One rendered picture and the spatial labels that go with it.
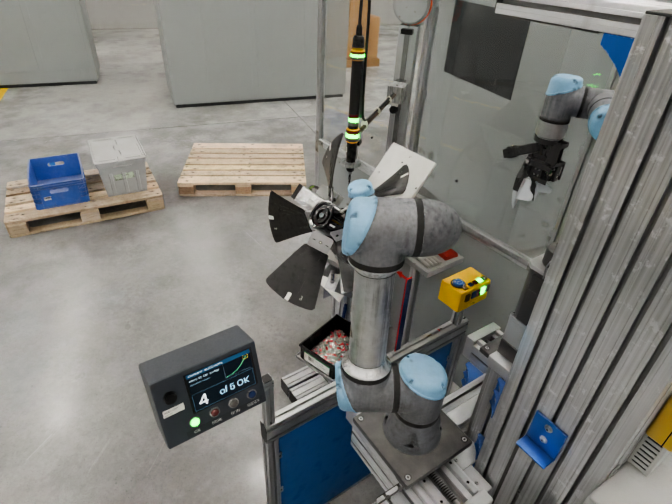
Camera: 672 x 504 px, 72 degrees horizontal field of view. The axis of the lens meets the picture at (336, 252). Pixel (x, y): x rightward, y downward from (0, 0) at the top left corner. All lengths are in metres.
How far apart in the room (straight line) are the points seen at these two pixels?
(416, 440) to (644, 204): 0.74
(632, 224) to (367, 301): 0.48
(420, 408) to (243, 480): 1.42
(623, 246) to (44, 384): 2.83
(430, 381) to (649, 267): 0.51
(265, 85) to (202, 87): 0.90
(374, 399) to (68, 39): 7.93
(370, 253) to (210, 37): 6.27
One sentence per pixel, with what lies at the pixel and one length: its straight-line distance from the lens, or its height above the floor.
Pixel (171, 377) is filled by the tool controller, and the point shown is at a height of 1.25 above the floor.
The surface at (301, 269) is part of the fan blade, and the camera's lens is 1.79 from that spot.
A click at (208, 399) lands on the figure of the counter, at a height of 1.16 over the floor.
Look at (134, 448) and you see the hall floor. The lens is 2.63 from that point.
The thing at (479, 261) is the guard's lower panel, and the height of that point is 0.86.
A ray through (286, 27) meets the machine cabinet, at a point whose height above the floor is 1.02.
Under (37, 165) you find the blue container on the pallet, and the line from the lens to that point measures 4.96.
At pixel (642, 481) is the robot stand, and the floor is 1.23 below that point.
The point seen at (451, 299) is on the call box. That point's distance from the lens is 1.74.
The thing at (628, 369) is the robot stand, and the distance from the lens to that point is 0.95.
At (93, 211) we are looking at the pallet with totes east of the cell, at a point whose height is 0.10.
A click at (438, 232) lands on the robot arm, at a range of 0.89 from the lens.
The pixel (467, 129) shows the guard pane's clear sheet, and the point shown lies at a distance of 2.17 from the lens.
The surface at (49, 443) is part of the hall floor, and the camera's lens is 2.80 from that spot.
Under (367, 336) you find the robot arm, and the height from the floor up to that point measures 1.39.
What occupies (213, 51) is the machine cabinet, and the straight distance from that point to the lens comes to 7.05.
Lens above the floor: 2.09
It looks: 34 degrees down
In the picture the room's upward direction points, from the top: 3 degrees clockwise
